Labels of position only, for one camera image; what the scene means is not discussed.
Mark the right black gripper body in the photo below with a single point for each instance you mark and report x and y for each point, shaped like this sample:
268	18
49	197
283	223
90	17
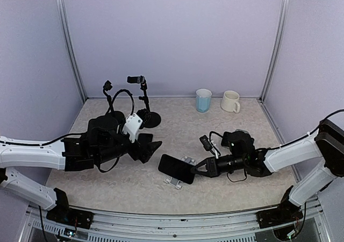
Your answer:
238	163

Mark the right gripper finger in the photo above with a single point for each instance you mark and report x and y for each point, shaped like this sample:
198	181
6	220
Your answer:
201	173
200	167

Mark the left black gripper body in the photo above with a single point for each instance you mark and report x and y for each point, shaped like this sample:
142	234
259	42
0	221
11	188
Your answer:
107	154

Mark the blue phone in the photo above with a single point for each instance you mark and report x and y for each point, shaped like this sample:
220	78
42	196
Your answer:
176	168

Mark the grey folding phone stand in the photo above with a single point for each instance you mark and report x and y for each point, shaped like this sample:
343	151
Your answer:
177	184

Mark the tall black phone stand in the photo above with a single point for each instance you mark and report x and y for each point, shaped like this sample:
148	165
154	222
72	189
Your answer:
149	118

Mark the black phone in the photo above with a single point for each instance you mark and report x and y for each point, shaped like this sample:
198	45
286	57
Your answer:
225	141

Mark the black round-base phone stand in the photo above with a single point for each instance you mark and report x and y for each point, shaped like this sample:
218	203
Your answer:
118	115

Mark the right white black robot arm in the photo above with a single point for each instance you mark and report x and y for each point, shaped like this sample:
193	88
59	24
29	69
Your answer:
324	142

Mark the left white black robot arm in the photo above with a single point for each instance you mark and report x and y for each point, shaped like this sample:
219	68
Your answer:
21	153

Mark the cream ceramic mug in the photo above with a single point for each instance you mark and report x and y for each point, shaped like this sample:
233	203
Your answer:
230	101

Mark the light blue cup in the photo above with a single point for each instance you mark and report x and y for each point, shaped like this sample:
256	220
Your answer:
203	100

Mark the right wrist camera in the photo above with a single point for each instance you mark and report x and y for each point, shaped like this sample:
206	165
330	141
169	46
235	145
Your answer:
209	146

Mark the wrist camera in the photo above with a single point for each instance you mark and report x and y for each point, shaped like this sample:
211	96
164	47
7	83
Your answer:
131	126
209	146

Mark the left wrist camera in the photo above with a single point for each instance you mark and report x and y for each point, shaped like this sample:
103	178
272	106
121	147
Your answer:
131	126

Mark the front aluminium rail base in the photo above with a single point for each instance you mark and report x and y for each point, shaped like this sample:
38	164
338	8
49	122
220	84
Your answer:
229	226

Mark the left aluminium frame post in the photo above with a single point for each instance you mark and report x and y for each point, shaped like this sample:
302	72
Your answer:
70	50

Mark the aluminium frame post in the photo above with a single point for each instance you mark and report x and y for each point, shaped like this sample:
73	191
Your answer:
70	50
276	50

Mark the right aluminium frame post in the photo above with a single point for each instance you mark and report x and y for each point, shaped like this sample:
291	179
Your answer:
276	50

